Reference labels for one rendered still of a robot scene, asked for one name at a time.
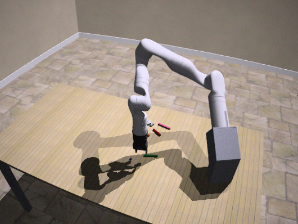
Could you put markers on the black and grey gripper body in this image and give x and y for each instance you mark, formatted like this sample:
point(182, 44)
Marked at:
point(140, 136)

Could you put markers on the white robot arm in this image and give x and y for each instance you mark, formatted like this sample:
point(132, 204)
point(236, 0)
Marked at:
point(213, 81)

